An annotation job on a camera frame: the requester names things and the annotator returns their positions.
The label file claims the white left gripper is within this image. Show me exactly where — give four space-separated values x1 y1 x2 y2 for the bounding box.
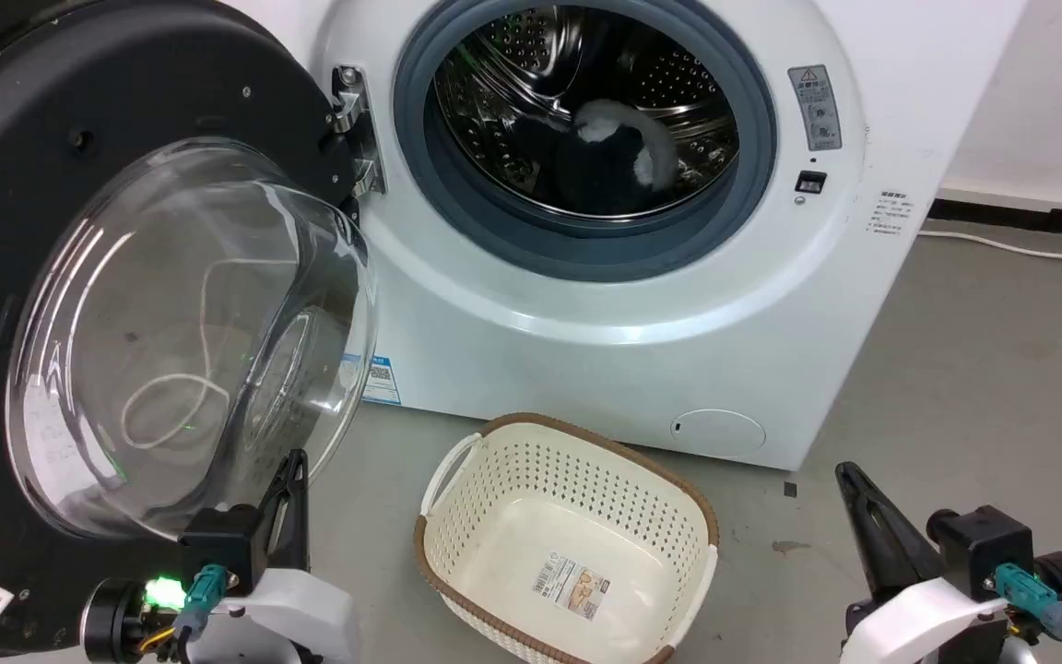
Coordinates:
188 449 361 664

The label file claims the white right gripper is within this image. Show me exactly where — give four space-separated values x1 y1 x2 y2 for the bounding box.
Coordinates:
834 461 1016 664

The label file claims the black washer door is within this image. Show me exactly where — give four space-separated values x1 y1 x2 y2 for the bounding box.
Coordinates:
0 0 380 658

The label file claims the white front-load washing machine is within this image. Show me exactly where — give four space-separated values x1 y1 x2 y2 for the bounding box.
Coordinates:
218 0 1030 472

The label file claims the metal door hinge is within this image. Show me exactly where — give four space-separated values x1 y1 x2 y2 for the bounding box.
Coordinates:
329 65 387 197

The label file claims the blue energy label sticker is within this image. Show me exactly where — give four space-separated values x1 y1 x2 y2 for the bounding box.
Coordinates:
341 351 402 407

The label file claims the round filter cover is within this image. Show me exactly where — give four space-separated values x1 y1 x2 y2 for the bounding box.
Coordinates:
670 409 768 457

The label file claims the cream laundry basket brown rim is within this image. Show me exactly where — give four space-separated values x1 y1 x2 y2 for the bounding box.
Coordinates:
413 412 721 664

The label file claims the product label sticker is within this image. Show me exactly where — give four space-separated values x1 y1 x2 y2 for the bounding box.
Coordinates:
534 554 611 622

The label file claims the small printed text label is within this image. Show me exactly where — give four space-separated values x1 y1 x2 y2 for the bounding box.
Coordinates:
870 191 915 237

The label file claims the black baseboard strip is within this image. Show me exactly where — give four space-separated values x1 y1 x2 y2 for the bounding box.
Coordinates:
927 197 1062 243

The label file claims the grey warning sticker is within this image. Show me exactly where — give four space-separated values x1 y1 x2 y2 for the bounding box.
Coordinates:
788 65 844 152

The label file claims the dark garment with white trim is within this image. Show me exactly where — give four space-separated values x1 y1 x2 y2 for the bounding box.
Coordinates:
520 99 681 217

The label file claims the stainless steel drum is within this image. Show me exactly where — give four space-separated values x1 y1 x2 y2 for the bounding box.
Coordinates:
432 5 740 222

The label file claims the teal left cable connector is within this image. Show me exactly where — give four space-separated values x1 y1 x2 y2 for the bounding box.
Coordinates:
176 563 230 639

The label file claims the teal cable connector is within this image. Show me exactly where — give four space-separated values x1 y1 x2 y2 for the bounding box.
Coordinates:
176 563 230 639
993 563 1062 640

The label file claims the teal right cable connector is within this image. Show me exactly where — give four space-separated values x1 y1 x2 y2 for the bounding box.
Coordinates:
993 563 1062 640

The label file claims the white looped cord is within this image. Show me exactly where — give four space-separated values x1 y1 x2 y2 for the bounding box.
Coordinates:
120 257 301 451

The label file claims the white power cable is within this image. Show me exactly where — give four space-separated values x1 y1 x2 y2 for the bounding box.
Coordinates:
916 229 1062 271

